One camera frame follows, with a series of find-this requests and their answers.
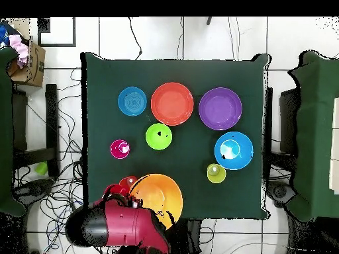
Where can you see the light orange bowl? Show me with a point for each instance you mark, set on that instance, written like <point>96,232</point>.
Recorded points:
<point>164,195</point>

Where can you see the red cup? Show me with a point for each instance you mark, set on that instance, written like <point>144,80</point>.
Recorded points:
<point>114,190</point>

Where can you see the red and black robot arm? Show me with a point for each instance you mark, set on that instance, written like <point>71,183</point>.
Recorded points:
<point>124,222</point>

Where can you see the green bowl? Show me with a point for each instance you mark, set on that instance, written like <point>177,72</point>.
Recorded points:
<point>159,143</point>

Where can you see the wide orange-red bowl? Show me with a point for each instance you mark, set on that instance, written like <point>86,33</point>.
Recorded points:
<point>172,103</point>

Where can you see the small blue ringed bowl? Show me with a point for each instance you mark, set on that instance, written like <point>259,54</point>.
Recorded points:
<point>132,101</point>

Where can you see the pink cup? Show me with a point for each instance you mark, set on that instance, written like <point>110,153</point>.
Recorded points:
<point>116,150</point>

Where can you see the purple bowl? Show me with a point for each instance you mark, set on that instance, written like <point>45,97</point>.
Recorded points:
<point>220,108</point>

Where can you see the yellow cup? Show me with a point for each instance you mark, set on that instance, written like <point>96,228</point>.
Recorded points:
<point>218,177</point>

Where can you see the orange cup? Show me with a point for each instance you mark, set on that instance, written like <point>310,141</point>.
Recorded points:
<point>124,182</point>

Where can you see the dark green tablecloth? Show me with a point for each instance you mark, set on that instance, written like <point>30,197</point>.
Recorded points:
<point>190,74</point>

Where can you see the deep blue bowl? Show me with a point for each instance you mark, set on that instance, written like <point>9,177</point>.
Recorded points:
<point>243,150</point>

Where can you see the black cabinet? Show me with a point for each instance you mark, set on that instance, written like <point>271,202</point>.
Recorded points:
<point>288,119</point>

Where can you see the grey floor equipment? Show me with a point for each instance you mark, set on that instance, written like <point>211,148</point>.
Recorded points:
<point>280,191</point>

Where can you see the black stand leg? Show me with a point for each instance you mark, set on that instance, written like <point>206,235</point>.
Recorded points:
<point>209,20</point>

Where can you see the lime green cup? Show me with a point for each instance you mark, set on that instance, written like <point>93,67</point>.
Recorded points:
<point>41,168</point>

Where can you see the green cloth covered table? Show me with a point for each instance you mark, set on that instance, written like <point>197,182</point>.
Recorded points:
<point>315,132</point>
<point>5,132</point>

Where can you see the cardboard box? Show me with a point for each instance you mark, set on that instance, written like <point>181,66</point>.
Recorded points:
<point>34,71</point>

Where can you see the white box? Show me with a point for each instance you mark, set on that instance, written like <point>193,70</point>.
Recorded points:
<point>335,172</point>

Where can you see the pink cloth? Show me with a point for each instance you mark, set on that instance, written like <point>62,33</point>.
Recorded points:
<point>19,47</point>

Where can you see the black bench frame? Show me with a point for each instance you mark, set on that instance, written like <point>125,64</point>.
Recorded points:
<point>51,119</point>

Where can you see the black square frame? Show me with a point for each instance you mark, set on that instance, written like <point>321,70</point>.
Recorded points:
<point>57,45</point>

